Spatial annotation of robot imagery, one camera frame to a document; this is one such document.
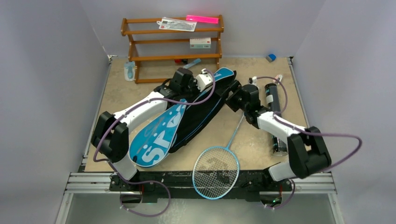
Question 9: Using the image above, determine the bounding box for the blue white packaged item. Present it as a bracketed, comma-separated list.
[124, 61, 135, 82]

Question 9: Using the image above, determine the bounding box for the white green small box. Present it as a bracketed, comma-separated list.
[189, 37, 212, 49]

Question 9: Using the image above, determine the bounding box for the pink white small clip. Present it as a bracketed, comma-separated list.
[274, 74, 283, 84]

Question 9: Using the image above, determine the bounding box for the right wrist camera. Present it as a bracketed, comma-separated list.
[248, 76, 258, 87]

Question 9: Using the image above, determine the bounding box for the blue racket bag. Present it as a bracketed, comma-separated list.
[127, 67, 236, 168]

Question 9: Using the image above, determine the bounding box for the black shuttlecock tube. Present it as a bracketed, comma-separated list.
[264, 83, 290, 156]

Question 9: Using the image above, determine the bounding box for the pink ruler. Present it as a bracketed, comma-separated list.
[186, 15, 219, 24]

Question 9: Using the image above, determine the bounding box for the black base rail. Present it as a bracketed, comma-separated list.
[110, 170, 308, 203]

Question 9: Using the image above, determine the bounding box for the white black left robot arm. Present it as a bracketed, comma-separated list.
[91, 68, 216, 191]

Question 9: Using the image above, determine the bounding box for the blue racket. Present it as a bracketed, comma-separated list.
[192, 115, 244, 200]

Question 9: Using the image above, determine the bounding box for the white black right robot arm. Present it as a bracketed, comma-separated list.
[222, 80, 332, 190]

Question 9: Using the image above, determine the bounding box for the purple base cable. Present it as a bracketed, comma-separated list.
[108, 162, 172, 217]

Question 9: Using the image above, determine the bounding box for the white plastic package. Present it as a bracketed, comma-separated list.
[156, 17, 197, 32]

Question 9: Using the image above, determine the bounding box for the blue white eraser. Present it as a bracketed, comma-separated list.
[266, 54, 276, 63]

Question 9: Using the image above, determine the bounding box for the wooden shelf rack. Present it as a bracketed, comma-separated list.
[120, 15, 224, 84]

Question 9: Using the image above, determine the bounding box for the red black stamp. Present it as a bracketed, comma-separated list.
[174, 59, 188, 65]

